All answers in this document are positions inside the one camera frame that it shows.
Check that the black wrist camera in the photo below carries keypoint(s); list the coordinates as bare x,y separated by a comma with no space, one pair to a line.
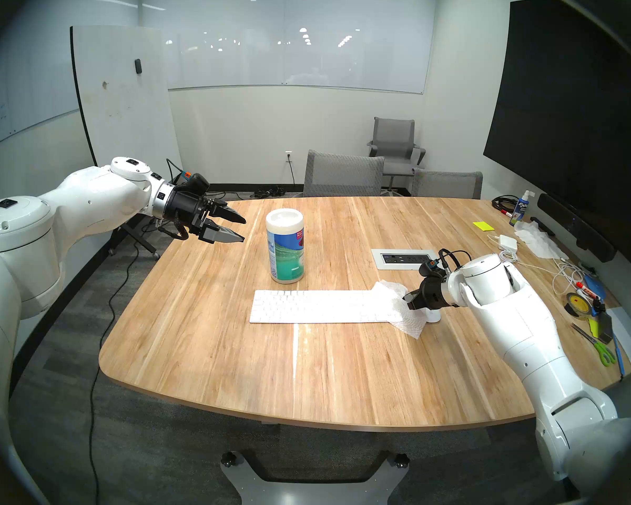
195,183
427,269

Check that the whiteboard cleaner spray bottle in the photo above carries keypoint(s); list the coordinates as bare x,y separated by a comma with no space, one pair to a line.
520,210

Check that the large glass wall whiteboard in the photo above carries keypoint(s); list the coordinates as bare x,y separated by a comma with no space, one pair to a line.
294,51

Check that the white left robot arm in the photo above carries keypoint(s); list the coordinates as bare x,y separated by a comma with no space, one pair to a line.
84,204

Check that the white power adapter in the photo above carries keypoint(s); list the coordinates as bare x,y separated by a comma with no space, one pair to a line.
507,242

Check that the black wall display screen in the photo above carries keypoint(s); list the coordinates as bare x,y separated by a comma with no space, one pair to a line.
568,114

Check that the blue pen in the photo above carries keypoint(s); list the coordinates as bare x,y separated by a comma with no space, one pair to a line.
619,356

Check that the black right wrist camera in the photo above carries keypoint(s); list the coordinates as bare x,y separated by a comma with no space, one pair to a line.
427,269

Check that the scribbled side wall whiteboard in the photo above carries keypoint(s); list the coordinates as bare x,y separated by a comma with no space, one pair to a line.
10,109

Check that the crumpled white tissue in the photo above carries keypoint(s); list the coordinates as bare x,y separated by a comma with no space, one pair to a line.
541,243

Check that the silver table base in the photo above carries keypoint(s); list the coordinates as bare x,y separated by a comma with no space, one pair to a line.
315,485

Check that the white disinfecting wipe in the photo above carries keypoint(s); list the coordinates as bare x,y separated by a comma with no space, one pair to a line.
399,309

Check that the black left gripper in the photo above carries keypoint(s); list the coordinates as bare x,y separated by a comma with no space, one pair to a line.
186,212

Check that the silver table outlet panel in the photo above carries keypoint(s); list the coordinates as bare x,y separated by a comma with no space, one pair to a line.
399,259

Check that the blue plastic item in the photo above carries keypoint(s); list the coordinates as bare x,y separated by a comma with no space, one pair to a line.
597,287

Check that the yellow sticky note pad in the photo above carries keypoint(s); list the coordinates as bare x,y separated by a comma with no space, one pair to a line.
484,226

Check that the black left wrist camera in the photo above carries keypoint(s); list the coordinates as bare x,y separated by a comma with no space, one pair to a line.
195,183

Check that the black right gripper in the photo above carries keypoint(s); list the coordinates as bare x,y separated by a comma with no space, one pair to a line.
432,294

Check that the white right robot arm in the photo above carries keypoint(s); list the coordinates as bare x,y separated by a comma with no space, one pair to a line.
520,320

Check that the black block eraser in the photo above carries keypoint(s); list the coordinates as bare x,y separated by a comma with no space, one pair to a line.
604,327

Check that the wide grey mesh chair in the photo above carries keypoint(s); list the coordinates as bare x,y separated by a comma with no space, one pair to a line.
342,175

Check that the grey office chair with armrests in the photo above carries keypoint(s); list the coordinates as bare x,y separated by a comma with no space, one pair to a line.
394,135

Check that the black video conference bar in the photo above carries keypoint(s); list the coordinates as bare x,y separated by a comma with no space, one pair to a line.
578,228

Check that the disinfecting wipes canister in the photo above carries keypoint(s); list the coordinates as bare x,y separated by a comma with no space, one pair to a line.
286,251

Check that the red and white marker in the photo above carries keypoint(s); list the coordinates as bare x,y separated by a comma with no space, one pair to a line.
589,291

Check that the white slim keyboard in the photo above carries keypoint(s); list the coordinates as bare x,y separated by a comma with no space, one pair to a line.
315,306

